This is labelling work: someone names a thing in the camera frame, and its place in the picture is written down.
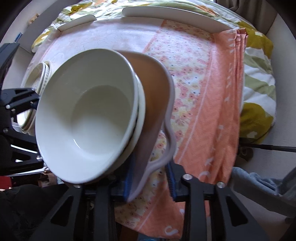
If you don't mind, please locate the white bowl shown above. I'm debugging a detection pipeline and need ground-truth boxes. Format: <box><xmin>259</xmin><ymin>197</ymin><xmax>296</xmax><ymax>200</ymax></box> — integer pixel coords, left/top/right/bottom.
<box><xmin>35</xmin><ymin>49</ymin><xmax>138</xmax><ymax>184</ymax></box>

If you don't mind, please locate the grey curtain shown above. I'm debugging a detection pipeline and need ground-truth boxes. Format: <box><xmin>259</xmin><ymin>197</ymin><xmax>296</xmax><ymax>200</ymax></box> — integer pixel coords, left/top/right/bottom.
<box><xmin>215</xmin><ymin>0</ymin><xmax>278</xmax><ymax>34</ymax></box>

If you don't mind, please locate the black cable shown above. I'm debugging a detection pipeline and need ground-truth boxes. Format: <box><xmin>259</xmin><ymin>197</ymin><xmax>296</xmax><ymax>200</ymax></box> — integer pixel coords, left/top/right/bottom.
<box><xmin>239</xmin><ymin>142</ymin><xmax>296</xmax><ymax>153</ymax></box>

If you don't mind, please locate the white tray edge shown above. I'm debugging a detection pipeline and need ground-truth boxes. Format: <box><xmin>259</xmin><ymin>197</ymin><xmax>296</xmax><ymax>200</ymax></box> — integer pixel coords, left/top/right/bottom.
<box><xmin>122</xmin><ymin>6</ymin><xmax>231</xmax><ymax>33</ymax></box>
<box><xmin>58</xmin><ymin>15</ymin><xmax>96</xmax><ymax>32</ymax></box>

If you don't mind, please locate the small chick print plate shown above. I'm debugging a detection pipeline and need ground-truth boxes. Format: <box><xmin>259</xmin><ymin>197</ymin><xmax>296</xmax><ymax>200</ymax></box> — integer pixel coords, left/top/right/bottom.
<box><xmin>16</xmin><ymin>62</ymin><xmax>50</xmax><ymax>133</ymax></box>

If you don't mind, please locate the cream bowl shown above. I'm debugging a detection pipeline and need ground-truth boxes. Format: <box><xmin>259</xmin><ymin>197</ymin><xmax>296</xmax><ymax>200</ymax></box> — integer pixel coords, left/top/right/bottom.
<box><xmin>105</xmin><ymin>75</ymin><xmax>146</xmax><ymax>175</ymax></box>

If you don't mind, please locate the grey cloth garment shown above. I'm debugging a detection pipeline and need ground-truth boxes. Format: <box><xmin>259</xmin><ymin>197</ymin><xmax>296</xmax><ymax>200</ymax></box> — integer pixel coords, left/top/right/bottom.
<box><xmin>231</xmin><ymin>167</ymin><xmax>295</xmax><ymax>218</ymax></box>

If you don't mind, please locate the pink floral tablecloth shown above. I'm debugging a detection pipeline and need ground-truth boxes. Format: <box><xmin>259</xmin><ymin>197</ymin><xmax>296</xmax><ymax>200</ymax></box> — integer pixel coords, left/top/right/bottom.
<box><xmin>21</xmin><ymin>17</ymin><xmax>248</xmax><ymax>240</ymax></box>

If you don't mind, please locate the floral green yellow quilt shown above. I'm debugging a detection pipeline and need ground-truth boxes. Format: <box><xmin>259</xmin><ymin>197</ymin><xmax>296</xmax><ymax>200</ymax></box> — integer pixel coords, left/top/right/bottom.
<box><xmin>31</xmin><ymin>1</ymin><xmax>276</xmax><ymax>143</ymax></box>

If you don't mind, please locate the yellow duck cartoon plate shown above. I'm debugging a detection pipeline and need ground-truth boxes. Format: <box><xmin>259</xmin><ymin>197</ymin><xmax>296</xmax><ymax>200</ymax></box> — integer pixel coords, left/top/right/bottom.
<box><xmin>21</xmin><ymin>60</ymin><xmax>53</xmax><ymax>135</ymax></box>

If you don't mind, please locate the pink handled dish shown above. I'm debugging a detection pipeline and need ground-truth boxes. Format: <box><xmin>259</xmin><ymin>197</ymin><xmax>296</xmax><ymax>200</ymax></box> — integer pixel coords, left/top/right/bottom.
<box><xmin>111</xmin><ymin>50</ymin><xmax>177</xmax><ymax>204</ymax></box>

